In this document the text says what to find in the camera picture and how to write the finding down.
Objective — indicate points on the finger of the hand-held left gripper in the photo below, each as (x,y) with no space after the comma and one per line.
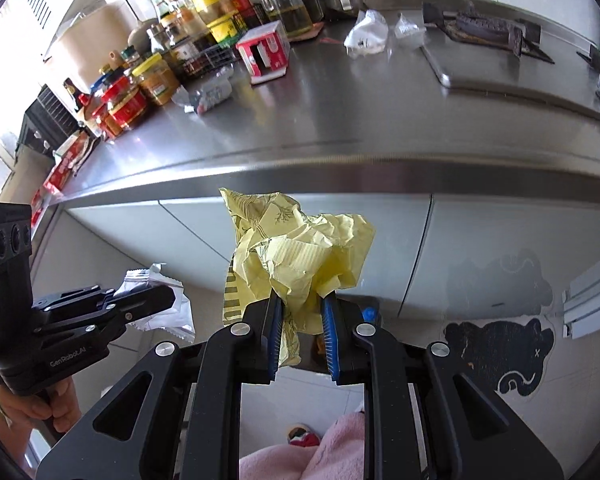
(70,302)
(145,301)

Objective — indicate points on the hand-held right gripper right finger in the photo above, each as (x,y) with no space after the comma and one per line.
(330,340)

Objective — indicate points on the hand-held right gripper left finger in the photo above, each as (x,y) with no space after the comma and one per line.
(276,335)

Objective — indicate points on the white plastic packaging bag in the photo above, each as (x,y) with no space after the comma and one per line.
(175,310)

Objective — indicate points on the large printed yellow paper wrapper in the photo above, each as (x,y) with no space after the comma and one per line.
(290,250)

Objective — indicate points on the clear plastic bottle blue cap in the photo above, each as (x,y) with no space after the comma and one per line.
(210,92)

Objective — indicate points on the person's left hand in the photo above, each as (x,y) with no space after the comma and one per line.
(60,410)

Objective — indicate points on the red slipper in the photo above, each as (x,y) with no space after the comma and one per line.
(305,440)

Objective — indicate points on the red and white snack box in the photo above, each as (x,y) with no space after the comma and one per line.
(65,160)

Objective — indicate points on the black appliance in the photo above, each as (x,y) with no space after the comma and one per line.
(40,120)

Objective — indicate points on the black cat floor mat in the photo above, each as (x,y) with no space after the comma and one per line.
(495,350)

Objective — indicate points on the small red lid jar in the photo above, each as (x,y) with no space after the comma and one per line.
(105,122)

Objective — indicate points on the large red lid jar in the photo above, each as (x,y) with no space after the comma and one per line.
(125,107)

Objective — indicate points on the dark glass bottle red label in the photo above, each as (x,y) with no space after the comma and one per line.
(73,91)

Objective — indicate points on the yellow lid spice jar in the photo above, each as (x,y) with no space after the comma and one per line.
(155,82)

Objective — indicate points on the beige cutting board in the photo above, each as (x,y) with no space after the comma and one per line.
(80,35)

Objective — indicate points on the glass cruet silver cap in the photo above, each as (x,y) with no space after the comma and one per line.
(156,42)

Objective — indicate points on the louvred window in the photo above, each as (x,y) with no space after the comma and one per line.
(37,0)

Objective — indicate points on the pink and white carton box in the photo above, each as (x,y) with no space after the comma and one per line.
(267,47)

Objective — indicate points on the large green label seasoning bottle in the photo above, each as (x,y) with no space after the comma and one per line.
(215,20)

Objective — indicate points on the red coaster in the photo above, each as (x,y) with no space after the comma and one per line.
(307,32)

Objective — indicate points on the crumpled white plastic wrapper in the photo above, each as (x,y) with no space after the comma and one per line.
(367,30)

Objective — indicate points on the steel gas stove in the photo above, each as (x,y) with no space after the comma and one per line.
(505,80)

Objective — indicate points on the clear plastic wrapper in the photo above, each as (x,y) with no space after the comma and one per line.
(410,30)

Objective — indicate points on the grey metal rail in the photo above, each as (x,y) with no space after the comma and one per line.
(590,305)

